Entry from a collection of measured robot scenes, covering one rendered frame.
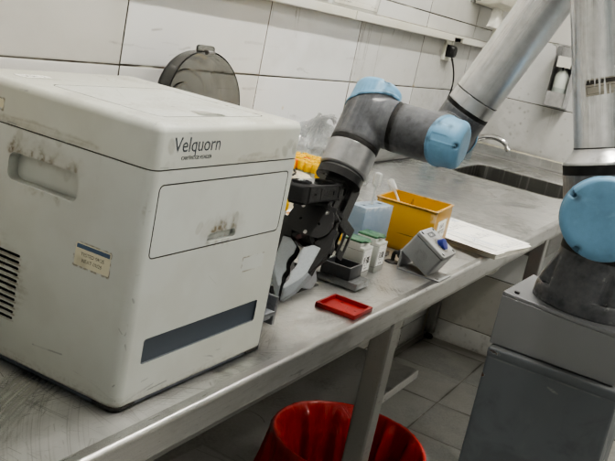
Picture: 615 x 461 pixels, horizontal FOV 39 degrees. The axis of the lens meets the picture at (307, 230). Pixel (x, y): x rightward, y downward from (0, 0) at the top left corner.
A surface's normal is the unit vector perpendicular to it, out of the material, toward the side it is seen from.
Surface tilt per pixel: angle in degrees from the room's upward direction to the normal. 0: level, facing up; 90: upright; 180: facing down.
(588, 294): 71
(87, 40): 90
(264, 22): 90
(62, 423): 0
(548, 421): 90
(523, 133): 90
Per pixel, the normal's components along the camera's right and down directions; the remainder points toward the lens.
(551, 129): -0.47, 0.11
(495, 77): -0.11, 0.33
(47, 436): 0.20, -0.95
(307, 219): -0.31, -0.37
